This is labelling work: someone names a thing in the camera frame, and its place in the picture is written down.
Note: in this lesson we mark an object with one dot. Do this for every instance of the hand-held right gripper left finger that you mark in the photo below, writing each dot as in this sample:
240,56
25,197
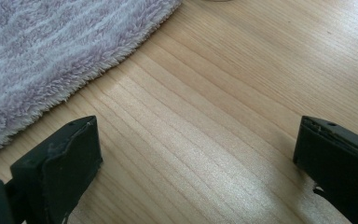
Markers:
59,168

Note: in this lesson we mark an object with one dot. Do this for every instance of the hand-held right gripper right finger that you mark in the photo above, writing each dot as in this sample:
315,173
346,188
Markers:
341,161

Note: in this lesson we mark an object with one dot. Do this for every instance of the fluffy pale purple striped towel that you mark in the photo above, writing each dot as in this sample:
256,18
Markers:
43,56

